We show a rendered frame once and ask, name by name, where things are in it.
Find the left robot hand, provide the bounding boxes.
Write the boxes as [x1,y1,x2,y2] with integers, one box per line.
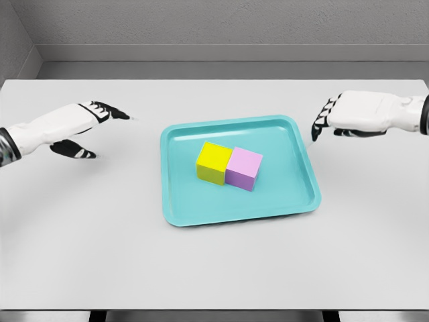
[39,100,131,160]

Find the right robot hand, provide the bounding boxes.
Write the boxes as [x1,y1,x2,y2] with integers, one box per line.
[310,90,402,142]

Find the pink cube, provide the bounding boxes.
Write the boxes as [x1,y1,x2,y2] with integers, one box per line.
[224,146,263,193]

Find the yellow cube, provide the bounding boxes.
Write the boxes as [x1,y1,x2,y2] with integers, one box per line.
[195,141,234,186]

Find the teal tray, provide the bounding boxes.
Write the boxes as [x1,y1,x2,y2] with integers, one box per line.
[160,114,322,229]

